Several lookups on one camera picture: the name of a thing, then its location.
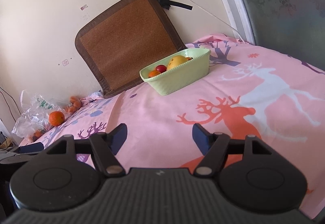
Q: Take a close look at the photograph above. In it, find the clear plastic bag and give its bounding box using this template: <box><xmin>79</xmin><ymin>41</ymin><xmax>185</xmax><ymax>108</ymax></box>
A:
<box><xmin>12</xmin><ymin>90</ymin><xmax>62</xmax><ymax>142</ymax></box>

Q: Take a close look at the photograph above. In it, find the large orange by bag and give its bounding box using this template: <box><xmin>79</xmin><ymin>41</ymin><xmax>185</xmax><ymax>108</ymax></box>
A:
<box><xmin>49</xmin><ymin>111</ymin><xmax>65</xmax><ymax>127</ymax></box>

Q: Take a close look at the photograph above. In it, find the pile of small oranges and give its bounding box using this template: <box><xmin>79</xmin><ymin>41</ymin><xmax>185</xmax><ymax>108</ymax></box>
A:
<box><xmin>64</xmin><ymin>96</ymin><xmax>82</xmax><ymax>115</ymax></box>

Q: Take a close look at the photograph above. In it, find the pink patterned bedsheet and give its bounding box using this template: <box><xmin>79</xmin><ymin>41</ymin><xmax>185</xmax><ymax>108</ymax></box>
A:
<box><xmin>19</xmin><ymin>33</ymin><xmax>325</xmax><ymax>222</ymax></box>

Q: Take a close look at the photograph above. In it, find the light green fruit bowl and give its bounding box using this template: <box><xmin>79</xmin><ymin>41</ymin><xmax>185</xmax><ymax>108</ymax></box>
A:
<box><xmin>139</xmin><ymin>48</ymin><xmax>210</xmax><ymax>96</ymax></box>

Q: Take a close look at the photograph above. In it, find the small mandarin in bowl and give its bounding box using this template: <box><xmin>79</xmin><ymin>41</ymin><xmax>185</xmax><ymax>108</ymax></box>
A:
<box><xmin>148</xmin><ymin>70</ymin><xmax>161</xmax><ymax>78</ymax></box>

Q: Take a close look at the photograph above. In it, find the yellow lemon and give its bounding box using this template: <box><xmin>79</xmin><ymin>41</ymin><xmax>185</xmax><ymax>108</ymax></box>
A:
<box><xmin>166</xmin><ymin>55</ymin><xmax>189</xmax><ymax>70</ymax></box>

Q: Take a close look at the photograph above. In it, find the red cherry tomato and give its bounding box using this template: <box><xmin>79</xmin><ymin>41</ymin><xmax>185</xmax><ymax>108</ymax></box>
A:
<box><xmin>155</xmin><ymin>65</ymin><xmax>167</xmax><ymax>73</ymax></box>

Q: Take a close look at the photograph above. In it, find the brown woven seat cushion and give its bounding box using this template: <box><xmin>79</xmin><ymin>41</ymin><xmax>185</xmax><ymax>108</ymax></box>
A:
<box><xmin>75</xmin><ymin>0</ymin><xmax>185</xmax><ymax>98</ymax></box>

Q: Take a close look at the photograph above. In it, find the frosted glass door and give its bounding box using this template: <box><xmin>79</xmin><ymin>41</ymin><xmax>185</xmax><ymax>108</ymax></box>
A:
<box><xmin>223</xmin><ymin>0</ymin><xmax>324</xmax><ymax>70</ymax></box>

